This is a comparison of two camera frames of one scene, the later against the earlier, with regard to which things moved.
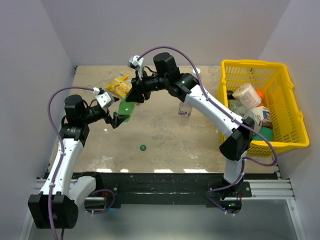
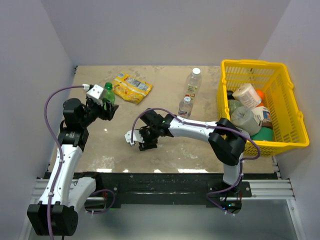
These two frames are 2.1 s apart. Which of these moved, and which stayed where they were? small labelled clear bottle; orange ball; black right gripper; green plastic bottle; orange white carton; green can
Moved: black right gripper; green plastic bottle
Stayed: small labelled clear bottle; green can; orange white carton; orange ball
